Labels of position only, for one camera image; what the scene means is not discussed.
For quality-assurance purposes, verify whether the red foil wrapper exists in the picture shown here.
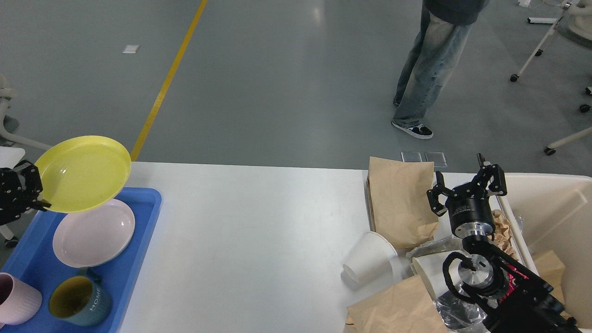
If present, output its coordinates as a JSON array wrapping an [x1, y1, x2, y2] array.
[[506, 264, 529, 295]]

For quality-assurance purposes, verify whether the lower brown paper bag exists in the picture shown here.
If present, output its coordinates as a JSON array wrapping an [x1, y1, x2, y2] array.
[[346, 276, 448, 333]]

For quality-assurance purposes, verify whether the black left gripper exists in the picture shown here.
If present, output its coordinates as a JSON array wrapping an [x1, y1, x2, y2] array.
[[0, 160, 52, 226]]

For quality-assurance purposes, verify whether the clear plastic wrap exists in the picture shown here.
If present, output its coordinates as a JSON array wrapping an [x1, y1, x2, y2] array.
[[406, 235, 487, 333]]

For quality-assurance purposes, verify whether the floor outlet plate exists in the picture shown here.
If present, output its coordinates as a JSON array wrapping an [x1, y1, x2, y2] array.
[[401, 151, 448, 168]]

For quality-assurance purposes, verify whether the left white chair base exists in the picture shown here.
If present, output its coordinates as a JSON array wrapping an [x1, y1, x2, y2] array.
[[0, 74, 54, 151]]

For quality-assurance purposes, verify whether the large brown paper bag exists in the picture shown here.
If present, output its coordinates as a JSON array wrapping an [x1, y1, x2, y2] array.
[[367, 156, 439, 249]]

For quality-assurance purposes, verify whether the yellow plastic plate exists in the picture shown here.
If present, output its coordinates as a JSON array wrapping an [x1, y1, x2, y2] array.
[[34, 136, 131, 213]]

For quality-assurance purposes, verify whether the white rolling stand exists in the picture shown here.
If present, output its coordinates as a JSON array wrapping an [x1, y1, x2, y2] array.
[[509, 0, 574, 82]]

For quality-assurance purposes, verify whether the crumpled brown paper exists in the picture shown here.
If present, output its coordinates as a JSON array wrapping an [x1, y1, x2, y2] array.
[[491, 210, 519, 260]]

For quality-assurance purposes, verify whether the white paper cup lying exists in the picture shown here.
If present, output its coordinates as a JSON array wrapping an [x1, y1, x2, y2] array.
[[342, 231, 397, 284]]

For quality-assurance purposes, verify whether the cardboard piece in bin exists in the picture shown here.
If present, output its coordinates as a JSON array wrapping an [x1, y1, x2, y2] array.
[[532, 249, 565, 305]]

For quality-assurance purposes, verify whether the blue plastic tray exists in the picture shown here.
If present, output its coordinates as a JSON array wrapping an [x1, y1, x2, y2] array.
[[1, 187, 161, 333]]

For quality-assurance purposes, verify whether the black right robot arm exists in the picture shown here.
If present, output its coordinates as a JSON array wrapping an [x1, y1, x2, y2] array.
[[426, 154, 579, 333]]

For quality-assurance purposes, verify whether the beige plastic bin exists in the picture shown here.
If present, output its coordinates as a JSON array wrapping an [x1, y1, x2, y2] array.
[[498, 173, 592, 333]]

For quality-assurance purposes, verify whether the teal mug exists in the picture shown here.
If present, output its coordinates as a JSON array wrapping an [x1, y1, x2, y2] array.
[[48, 267, 113, 327]]

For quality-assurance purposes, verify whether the pink ribbed cup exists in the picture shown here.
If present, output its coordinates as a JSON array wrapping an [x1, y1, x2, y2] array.
[[0, 272, 43, 327]]

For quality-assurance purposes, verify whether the white chair base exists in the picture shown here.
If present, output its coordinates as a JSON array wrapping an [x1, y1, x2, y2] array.
[[543, 85, 592, 156], [0, 74, 54, 151]]

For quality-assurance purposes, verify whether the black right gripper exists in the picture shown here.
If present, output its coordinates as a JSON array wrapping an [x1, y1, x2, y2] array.
[[426, 154, 507, 239]]

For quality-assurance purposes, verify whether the person in jeans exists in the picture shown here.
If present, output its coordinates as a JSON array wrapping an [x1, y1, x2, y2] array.
[[391, 0, 488, 140]]

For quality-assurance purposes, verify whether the pink plate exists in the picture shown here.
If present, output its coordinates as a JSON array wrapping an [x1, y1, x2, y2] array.
[[52, 199, 136, 268]]

